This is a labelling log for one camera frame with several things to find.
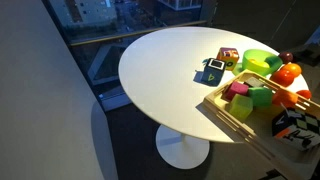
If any white round table pedestal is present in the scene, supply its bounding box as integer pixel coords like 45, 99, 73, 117
155, 123, 211, 170

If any blue plush cube with number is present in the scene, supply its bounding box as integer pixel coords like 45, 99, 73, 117
201, 57, 227, 87

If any small red toy strawberry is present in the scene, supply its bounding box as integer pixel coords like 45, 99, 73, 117
295, 89, 313, 101

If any translucent green bowl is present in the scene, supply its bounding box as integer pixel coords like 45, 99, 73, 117
241, 48, 284, 77

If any wooden window handrail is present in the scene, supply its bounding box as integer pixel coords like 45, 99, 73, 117
69, 19, 208, 47

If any wooden slatted crate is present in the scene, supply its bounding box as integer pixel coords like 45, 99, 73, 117
202, 69, 320, 180

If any red toy tomato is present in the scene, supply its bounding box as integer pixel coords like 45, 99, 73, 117
269, 69, 296, 88

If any black yellow checkered plush cube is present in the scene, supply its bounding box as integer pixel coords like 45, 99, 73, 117
271, 107, 320, 152

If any yellow toy lemon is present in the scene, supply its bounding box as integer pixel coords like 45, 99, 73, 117
248, 58, 270, 69

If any orange foam block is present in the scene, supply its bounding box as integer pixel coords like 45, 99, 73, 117
271, 89, 299, 109

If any toy orange fruit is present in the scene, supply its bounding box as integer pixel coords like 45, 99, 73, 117
281, 62, 303, 78

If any dark red toy plum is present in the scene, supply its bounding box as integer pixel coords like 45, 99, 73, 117
278, 50, 295, 65

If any magenta foam block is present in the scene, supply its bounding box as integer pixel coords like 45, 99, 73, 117
223, 80, 250, 101

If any grey foam block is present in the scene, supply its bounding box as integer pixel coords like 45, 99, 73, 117
244, 76, 266, 89

